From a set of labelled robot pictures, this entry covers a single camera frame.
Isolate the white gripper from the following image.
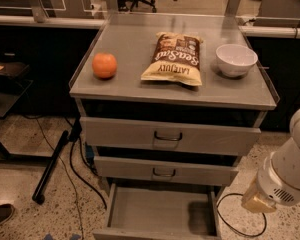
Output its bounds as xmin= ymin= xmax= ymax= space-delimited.
xmin=241 ymin=137 xmax=300 ymax=213

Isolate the grey bottom drawer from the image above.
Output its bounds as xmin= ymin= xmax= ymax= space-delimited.
xmin=93 ymin=181 xmax=222 ymax=240

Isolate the grey drawer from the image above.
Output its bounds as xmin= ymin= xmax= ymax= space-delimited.
xmin=93 ymin=181 xmax=222 ymax=240
xmin=94 ymin=156 xmax=238 ymax=186
xmin=80 ymin=117 xmax=261 ymax=156

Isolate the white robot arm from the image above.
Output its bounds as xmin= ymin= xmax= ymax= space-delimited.
xmin=241 ymin=109 xmax=300 ymax=213

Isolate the grey top drawer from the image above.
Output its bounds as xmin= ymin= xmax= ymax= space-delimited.
xmin=80 ymin=117 xmax=261 ymax=156

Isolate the grey drawer cabinet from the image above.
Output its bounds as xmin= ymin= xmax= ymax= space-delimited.
xmin=69 ymin=11 xmax=280 ymax=198

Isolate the grey middle drawer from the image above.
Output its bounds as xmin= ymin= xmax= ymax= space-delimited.
xmin=94 ymin=156 xmax=238 ymax=186

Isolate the white bowl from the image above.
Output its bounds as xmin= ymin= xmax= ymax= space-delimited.
xmin=216 ymin=44 xmax=258 ymax=77

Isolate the brown yellow chip bag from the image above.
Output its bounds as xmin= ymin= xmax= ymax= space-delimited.
xmin=141 ymin=32 xmax=203 ymax=87

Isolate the orange fruit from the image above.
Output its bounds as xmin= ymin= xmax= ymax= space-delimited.
xmin=92 ymin=53 xmax=117 ymax=79

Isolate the black floor stand leg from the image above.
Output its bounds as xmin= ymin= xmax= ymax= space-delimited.
xmin=32 ymin=131 xmax=68 ymax=205

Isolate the dark shoe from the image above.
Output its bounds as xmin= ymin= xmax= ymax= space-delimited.
xmin=0 ymin=204 xmax=15 ymax=225

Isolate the dark side table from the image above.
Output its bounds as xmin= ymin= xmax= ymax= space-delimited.
xmin=0 ymin=52 xmax=34 ymax=160

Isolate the black looped cable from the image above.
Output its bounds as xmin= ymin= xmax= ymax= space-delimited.
xmin=216 ymin=192 xmax=268 ymax=238

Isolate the black floor cable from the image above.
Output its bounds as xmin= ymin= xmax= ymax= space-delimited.
xmin=68 ymin=117 xmax=108 ymax=210

